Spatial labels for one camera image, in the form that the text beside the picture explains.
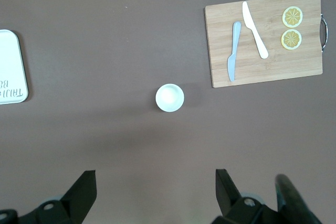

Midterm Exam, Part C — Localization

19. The white plastic knife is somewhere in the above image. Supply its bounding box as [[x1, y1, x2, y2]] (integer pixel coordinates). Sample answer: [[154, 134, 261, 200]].
[[241, 1, 269, 60]]

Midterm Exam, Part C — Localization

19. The yellow lemon slice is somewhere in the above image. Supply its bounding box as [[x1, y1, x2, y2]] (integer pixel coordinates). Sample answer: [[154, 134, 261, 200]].
[[282, 6, 303, 28], [280, 29, 302, 51]]

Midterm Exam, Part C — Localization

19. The wooden cutting board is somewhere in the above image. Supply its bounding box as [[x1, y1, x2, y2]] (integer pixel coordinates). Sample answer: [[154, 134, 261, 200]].
[[204, 0, 329, 89]]

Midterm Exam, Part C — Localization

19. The white tray with bear print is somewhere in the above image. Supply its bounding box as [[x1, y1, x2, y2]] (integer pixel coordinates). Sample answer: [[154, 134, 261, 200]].
[[0, 29, 29, 105]]

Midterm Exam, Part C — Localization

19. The white IKEA cup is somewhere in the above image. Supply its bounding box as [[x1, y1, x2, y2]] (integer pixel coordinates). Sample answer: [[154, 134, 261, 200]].
[[155, 83, 185, 113]]

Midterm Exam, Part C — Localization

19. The light blue plastic knife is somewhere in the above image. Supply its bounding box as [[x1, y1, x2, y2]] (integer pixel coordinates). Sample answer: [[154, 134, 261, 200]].
[[227, 21, 242, 82]]

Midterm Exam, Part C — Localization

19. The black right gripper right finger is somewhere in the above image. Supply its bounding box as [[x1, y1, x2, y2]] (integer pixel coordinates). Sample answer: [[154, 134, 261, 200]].
[[211, 168, 284, 224]]

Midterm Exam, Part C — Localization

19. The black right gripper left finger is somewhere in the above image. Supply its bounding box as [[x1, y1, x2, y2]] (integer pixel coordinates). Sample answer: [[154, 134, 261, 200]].
[[0, 170, 98, 224]]

